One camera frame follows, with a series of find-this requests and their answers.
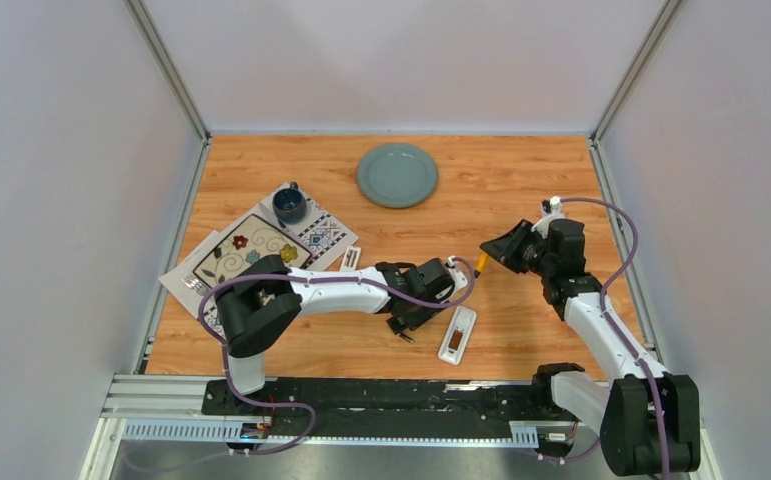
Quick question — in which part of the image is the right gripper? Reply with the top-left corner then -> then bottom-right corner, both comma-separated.
479,219 -> 554,278

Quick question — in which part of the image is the yellow handled screwdriver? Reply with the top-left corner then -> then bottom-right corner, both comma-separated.
474,252 -> 489,278

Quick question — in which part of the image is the white remote with batteries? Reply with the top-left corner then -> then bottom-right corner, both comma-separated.
437,306 -> 478,365

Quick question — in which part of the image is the white remote with QR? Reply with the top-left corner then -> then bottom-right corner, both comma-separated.
339,246 -> 362,272

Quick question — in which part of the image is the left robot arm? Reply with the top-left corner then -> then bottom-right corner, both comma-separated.
204,254 -> 470,415

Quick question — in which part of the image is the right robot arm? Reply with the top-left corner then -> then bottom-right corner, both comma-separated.
480,218 -> 701,476

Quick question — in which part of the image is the patterned paper placemat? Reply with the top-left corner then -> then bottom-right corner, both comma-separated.
160,190 -> 358,316

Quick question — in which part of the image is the grey-green round plate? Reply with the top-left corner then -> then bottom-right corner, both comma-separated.
355,143 -> 440,209

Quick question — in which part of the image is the dark blue cup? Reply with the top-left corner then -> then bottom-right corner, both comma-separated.
271,182 -> 308,224

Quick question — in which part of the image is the floral square plate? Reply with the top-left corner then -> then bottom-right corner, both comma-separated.
192,214 -> 312,287

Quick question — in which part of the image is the metal fork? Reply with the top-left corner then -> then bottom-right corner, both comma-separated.
182,273 -> 211,296

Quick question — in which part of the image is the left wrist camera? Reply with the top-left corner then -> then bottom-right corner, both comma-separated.
444,256 -> 469,303

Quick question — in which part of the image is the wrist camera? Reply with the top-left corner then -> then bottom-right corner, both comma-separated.
444,256 -> 469,303
532,196 -> 565,239

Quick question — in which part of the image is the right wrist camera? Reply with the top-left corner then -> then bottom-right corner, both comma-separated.
532,196 -> 565,239

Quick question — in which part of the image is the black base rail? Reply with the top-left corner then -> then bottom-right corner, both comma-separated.
201,377 -> 574,440

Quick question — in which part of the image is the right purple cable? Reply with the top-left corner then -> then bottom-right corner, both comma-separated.
560,196 -> 672,478

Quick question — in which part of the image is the purple cable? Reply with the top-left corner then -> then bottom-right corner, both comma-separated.
560,196 -> 672,478
197,256 -> 479,349

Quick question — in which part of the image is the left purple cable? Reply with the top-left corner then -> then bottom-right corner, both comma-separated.
197,256 -> 479,349

